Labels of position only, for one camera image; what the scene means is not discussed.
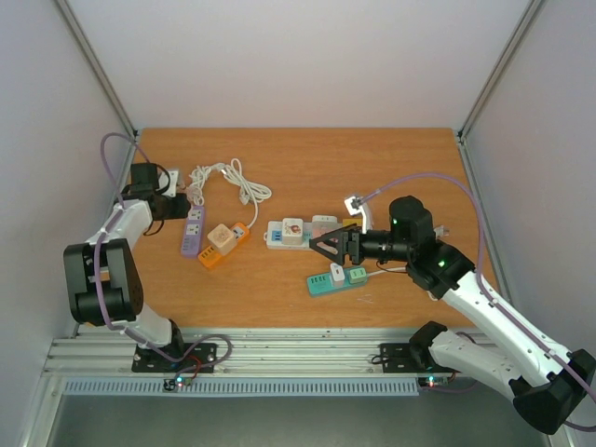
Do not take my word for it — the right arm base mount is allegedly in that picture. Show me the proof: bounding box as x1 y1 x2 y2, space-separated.
379 343 432 373

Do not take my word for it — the long white power strip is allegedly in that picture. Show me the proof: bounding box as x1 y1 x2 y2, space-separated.
264 215 341 251

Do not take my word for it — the small white charger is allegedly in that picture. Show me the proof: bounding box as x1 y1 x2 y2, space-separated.
185 186 200 203

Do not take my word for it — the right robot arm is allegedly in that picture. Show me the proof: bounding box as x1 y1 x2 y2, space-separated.
309 196 595 435

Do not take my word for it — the purple power strip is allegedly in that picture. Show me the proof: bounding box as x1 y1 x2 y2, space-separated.
181 205 205 258

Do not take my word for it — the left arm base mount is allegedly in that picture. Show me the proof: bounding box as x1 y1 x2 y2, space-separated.
131 342 220 373

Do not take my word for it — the yellow cube socket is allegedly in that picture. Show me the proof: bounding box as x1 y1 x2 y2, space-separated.
342 218 362 227

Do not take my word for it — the green plug adapter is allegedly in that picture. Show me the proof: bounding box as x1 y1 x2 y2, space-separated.
348 266 368 285

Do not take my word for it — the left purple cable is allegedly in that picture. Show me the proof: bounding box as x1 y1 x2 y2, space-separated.
92 132 234 373

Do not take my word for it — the slotted cable duct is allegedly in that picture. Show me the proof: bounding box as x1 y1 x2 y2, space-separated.
62 377 419 398

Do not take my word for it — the purple strip white cable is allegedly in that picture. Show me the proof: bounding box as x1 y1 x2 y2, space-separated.
185 162 229 208

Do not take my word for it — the pink cube socket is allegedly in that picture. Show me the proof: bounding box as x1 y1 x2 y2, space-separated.
311 222 339 239

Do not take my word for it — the white usb charger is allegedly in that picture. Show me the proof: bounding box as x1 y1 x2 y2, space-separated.
330 263 345 288

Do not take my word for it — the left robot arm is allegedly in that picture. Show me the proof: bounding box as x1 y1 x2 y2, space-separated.
63 162 190 371

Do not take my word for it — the white round-corner adapter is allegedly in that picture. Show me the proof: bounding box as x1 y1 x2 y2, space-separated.
312 214 338 226

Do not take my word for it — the white cube socket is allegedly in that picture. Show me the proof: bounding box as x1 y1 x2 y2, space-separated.
281 218 304 246

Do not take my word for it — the orange strip white cable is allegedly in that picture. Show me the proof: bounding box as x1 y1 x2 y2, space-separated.
221 157 272 229

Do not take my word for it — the orange power strip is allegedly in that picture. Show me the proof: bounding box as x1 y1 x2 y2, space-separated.
197 223 251 269

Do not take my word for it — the beige cube socket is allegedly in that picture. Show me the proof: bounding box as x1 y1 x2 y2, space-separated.
208 223 237 256

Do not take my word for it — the teal power strip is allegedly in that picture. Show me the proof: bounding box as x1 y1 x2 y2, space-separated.
306 264 368 297

